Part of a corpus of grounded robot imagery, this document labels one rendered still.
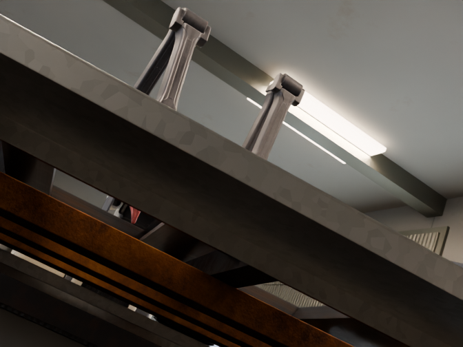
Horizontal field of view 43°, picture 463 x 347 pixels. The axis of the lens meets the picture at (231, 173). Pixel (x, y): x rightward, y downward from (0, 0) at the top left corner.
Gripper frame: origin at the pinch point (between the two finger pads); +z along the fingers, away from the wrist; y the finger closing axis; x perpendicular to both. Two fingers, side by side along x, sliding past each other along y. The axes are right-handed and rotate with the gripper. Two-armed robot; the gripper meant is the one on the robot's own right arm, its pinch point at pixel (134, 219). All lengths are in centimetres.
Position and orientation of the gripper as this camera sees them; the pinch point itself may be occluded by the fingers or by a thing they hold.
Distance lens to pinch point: 145.3
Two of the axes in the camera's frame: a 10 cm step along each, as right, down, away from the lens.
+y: 9.3, 2.5, 2.8
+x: -3.4, 2.5, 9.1
